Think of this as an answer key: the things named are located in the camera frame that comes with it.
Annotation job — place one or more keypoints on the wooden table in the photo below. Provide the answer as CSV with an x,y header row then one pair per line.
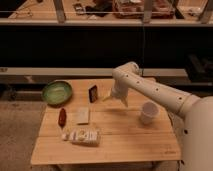
x,y
123,138

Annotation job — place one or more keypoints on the dark brown eraser block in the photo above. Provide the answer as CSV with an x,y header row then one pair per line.
x,y
93,94

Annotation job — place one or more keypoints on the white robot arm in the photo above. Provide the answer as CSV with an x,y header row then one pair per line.
x,y
197,113

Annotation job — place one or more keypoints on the white paper cup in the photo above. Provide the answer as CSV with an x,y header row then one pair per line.
x,y
149,111

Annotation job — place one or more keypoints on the red sausage toy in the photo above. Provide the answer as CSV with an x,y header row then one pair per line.
x,y
62,118

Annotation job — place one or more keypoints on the red tray of items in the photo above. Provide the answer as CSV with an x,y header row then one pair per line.
x,y
161,9

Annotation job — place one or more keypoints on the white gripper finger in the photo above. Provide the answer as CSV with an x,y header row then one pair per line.
x,y
106,98
124,101

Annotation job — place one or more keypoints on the white plastic bottle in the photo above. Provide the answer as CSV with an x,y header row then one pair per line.
x,y
82,136

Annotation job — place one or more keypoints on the long shelf counter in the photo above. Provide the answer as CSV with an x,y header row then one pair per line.
x,y
61,12

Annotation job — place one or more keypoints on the green bowl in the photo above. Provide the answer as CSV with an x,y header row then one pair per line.
x,y
57,93

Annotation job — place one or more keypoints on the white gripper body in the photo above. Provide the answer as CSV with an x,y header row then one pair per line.
x,y
118,92

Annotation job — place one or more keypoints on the beige sponge block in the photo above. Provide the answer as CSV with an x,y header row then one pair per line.
x,y
83,115

